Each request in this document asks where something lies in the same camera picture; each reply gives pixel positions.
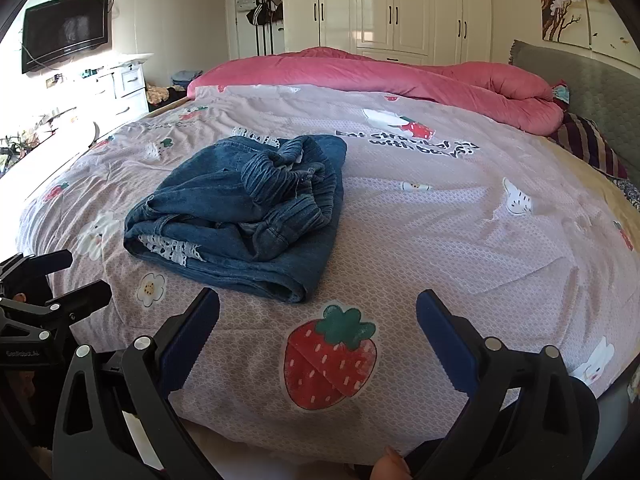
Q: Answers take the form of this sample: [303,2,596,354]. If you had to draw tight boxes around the white drawer dresser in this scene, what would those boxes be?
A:
[27,52,152,133]

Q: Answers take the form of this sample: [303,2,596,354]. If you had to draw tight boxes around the blue folded clothes pile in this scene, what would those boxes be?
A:
[171,70,203,90]

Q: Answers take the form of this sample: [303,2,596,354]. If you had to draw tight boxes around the white built-in wardrobe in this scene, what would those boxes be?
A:
[283,0,492,65]

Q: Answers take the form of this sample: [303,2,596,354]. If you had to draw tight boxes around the grey padded headboard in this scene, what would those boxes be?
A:
[510,40,640,184]

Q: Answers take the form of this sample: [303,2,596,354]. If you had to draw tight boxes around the striped purple pillow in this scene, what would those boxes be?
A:
[549,112,628,179]

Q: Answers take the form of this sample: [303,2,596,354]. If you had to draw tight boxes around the black wall television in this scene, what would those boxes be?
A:
[22,0,112,74]

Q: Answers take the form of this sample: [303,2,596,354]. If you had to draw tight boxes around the hanging bags on door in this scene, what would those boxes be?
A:
[235,0,284,56]

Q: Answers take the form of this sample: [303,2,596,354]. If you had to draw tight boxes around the pink strawberry bear bedsheet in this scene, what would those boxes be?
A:
[16,84,639,464]

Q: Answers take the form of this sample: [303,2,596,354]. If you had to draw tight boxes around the right hand red nails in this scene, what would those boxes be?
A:
[370,446,412,480]

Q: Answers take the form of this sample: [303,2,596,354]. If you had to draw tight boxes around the dark floral fabric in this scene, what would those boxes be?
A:
[611,178,640,211]

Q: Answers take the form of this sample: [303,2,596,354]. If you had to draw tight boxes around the floral wall painting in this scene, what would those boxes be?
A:
[540,0,639,67]

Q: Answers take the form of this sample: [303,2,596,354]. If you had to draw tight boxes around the blue denim pants lace trim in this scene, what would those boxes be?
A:
[124,134,347,304]

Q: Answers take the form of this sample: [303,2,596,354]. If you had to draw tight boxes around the pink plush comforter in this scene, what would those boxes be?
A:
[186,47,564,136]

